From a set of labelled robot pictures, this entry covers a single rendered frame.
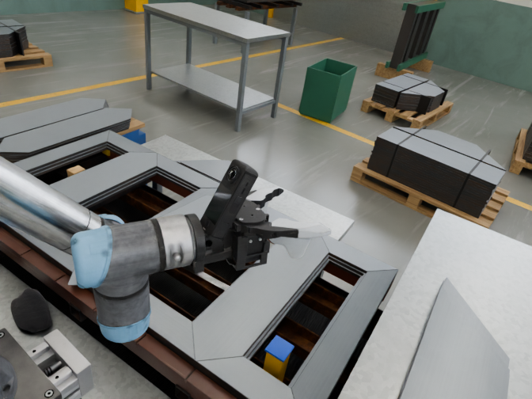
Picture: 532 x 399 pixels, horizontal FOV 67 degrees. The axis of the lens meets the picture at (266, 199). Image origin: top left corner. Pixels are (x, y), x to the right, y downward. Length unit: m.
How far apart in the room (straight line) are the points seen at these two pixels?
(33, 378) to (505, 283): 1.24
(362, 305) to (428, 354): 0.40
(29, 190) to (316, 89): 4.41
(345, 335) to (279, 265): 0.33
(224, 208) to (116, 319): 0.22
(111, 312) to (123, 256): 0.10
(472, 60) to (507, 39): 0.65
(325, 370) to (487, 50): 8.21
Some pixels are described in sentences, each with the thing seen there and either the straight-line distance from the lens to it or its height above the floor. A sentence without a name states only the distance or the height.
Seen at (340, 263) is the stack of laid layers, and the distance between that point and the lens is 1.55.
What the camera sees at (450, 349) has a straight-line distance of 1.09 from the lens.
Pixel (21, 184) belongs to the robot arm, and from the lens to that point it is 0.63.
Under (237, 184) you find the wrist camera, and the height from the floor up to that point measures 1.52.
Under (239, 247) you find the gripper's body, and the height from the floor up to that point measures 1.43.
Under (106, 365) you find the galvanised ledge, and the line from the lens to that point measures 1.39.
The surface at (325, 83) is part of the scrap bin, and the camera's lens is 4.83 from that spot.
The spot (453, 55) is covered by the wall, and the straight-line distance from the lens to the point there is 9.16.
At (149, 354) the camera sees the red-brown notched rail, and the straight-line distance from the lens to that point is 1.23.
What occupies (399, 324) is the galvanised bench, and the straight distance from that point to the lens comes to 1.11.
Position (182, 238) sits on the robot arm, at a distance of 0.56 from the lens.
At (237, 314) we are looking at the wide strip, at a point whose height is 0.85.
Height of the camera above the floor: 1.82
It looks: 34 degrees down
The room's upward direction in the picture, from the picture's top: 9 degrees clockwise
